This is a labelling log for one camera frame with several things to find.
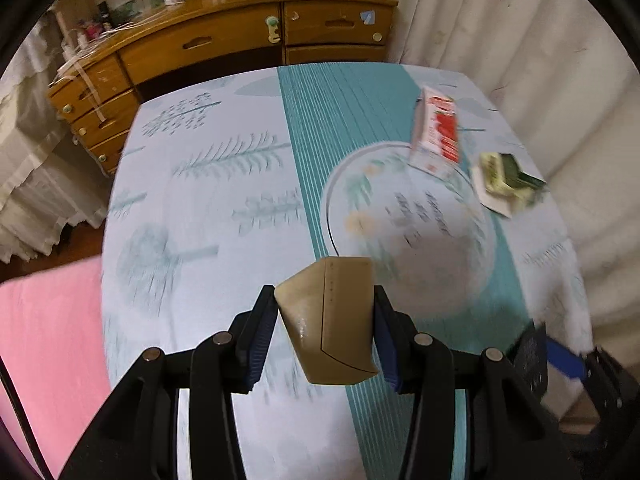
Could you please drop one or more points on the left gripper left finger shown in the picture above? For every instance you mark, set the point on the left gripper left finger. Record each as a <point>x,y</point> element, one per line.
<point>251,336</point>

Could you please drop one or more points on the wooden desk with drawers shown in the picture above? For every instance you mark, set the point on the wooden desk with drawers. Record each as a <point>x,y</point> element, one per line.
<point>100,93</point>

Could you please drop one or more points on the patterned tablecloth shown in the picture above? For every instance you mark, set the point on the patterned tablecloth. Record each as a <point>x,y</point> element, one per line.
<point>219,188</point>

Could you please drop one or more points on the pink bed blanket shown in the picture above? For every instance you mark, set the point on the pink bed blanket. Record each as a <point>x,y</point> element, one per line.
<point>52,345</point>

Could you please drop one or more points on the green cream small box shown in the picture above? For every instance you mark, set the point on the green cream small box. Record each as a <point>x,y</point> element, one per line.
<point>502,186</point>

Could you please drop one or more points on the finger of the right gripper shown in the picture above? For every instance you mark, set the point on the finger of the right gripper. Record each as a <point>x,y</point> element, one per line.
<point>568,363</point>

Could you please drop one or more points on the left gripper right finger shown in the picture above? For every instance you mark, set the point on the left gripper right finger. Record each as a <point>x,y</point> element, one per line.
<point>410,359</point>

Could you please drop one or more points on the white floral curtain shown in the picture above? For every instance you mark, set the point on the white floral curtain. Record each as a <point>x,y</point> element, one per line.
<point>569,90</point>

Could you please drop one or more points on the red white carton box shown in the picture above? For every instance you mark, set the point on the red white carton box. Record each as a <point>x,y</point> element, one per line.
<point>434,146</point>

